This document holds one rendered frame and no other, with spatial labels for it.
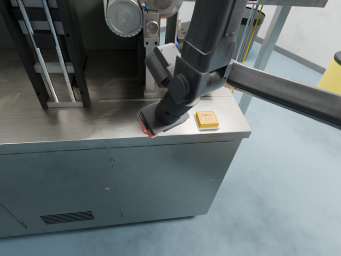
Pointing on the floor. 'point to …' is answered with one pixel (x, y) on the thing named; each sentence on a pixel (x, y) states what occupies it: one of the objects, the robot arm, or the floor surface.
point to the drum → (332, 75)
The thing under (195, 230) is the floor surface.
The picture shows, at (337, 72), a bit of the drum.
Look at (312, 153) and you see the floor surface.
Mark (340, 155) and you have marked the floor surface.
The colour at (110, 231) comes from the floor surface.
